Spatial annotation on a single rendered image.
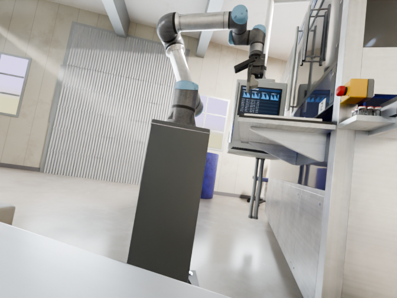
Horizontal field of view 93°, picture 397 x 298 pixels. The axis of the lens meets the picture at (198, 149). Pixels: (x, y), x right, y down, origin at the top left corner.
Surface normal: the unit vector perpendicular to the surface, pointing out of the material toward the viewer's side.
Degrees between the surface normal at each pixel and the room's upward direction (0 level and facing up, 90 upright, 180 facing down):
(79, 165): 90
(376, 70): 90
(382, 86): 90
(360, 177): 90
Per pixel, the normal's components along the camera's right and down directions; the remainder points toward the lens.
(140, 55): 0.16, -0.05
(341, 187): -0.24, -0.11
